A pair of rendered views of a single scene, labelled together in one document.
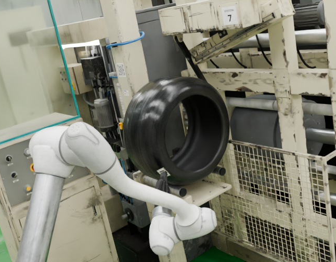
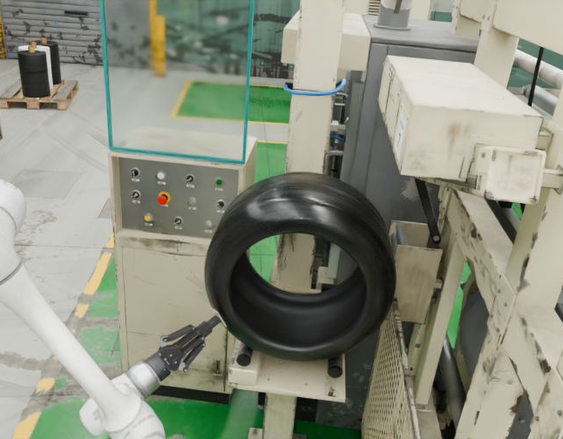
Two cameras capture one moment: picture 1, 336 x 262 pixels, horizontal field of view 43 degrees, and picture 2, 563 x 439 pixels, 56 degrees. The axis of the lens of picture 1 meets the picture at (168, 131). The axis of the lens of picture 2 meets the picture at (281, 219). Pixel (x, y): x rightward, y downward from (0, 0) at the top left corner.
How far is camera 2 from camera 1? 1.34 m
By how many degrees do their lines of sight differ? 36
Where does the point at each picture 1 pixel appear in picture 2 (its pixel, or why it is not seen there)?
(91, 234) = (206, 313)
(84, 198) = not seen: hidden behind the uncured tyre
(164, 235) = (96, 409)
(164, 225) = not seen: hidden behind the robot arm
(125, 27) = (309, 66)
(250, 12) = (437, 151)
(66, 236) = (172, 296)
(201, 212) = (132, 426)
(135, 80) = (297, 156)
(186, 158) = (325, 310)
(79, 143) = not seen: outside the picture
